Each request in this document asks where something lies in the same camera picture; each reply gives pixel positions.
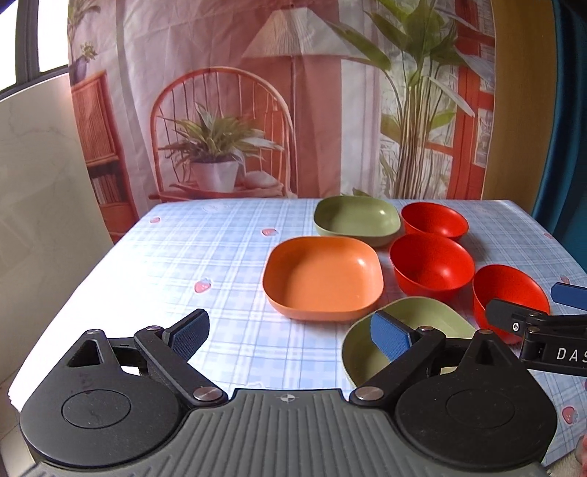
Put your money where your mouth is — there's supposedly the green square plate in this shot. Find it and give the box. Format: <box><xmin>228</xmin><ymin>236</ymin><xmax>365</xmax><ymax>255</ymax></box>
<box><xmin>341</xmin><ymin>296</ymin><xmax>475</xmax><ymax>387</ymax></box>
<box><xmin>313</xmin><ymin>196</ymin><xmax>401</xmax><ymax>239</ymax></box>

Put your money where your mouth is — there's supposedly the person's right hand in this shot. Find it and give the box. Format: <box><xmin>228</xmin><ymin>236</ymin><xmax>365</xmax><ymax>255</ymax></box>
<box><xmin>574</xmin><ymin>434</ymin><xmax>587</xmax><ymax>476</ymax></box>

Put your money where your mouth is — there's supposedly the near red bowl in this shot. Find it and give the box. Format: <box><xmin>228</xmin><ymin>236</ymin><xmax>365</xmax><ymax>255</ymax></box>
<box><xmin>471</xmin><ymin>264</ymin><xmax>550</xmax><ymax>345</ymax></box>

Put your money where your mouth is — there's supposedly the red bowl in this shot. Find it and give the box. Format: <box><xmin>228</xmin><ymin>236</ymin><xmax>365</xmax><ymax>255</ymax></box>
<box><xmin>401</xmin><ymin>202</ymin><xmax>468</xmax><ymax>240</ymax></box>
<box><xmin>471</xmin><ymin>264</ymin><xmax>550</xmax><ymax>345</ymax></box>
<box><xmin>389</xmin><ymin>233</ymin><xmax>475</xmax><ymax>303</ymax></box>

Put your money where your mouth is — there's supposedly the teal curtain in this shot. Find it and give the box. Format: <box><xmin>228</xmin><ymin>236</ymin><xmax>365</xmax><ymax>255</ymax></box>
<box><xmin>532</xmin><ymin>1</ymin><xmax>586</xmax><ymax>267</ymax></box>

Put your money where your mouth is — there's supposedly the middle red bowl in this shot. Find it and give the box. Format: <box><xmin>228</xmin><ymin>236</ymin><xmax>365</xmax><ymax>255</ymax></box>
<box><xmin>389</xmin><ymin>233</ymin><xmax>475</xmax><ymax>303</ymax></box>

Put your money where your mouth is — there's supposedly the far red bowl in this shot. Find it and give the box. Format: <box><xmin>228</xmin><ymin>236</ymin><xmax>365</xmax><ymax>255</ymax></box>
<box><xmin>401</xmin><ymin>202</ymin><xmax>468</xmax><ymax>240</ymax></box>

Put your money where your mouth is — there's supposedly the blue checked tablecloth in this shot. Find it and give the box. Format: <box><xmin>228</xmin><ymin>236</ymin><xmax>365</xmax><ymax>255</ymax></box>
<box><xmin>8</xmin><ymin>199</ymin><xmax>586</xmax><ymax>465</ymax></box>

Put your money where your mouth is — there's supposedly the orange square plate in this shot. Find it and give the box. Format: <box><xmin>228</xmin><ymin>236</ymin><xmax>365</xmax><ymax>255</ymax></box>
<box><xmin>263</xmin><ymin>237</ymin><xmax>384</xmax><ymax>322</ymax></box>

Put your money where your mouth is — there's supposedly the printed room backdrop cloth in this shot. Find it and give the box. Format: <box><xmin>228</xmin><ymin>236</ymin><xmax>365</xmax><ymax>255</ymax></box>
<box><xmin>68</xmin><ymin>1</ymin><xmax>496</xmax><ymax>240</ymax></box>

